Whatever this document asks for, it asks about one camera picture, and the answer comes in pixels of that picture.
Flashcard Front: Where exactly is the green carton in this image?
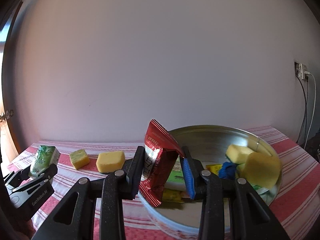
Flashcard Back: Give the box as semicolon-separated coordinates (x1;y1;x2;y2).
251;184;270;197
29;145;60;178
164;159;186;191

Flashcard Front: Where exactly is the dark blue small object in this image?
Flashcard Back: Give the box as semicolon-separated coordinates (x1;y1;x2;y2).
218;162;237;180

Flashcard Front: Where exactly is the yellow green sponge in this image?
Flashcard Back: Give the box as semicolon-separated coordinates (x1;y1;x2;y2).
226;144;254;165

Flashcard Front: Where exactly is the yellow snack packet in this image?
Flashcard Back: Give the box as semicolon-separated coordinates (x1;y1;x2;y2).
162;189;184;203

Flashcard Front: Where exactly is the red snack packet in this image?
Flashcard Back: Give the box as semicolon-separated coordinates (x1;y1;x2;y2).
139;119;184;207

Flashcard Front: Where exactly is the wooden door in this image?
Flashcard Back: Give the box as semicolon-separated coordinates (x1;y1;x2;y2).
1;1;23;167

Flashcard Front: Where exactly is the yellow sponge top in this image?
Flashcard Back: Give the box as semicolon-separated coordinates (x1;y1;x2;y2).
69;149;90;170

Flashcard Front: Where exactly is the yellow packet in tin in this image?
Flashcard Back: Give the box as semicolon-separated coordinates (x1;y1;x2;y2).
206;164;222;176

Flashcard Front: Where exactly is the round metal tin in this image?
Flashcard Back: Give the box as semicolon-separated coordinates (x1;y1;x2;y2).
138;125;278;239

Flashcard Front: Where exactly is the door knob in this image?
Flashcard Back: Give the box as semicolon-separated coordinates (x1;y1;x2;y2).
0;109;14;122

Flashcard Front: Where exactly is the wall socket with plugs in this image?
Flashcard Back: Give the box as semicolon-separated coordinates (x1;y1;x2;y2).
295;61;310;81

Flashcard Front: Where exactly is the white cable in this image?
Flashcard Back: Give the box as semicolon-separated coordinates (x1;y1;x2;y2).
303;73;317;151

